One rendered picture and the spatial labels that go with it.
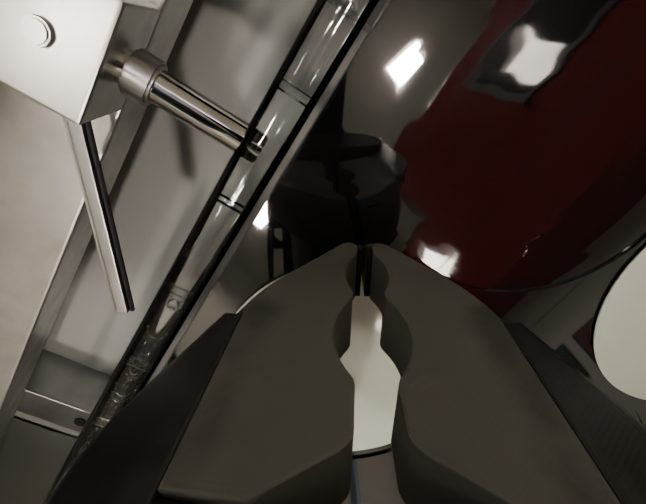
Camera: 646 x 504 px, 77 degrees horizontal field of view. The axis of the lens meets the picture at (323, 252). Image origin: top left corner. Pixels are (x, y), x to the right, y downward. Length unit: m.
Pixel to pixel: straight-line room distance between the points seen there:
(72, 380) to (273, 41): 0.23
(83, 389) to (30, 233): 0.14
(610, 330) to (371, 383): 0.09
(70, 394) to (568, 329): 0.26
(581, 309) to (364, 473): 0.12
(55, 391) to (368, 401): 0.19
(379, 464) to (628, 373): 0.11
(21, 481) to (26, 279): 0.18
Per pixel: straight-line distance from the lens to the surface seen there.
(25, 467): 0.35
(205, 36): 0.21
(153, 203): 0.23
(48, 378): 0.30
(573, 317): 0.18
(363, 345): 0.16
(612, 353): 0.20
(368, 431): 0.20
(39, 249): 0.19
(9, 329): 0.22
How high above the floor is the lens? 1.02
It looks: 62 degrees down
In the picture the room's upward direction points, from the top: 176 degrees clockwise
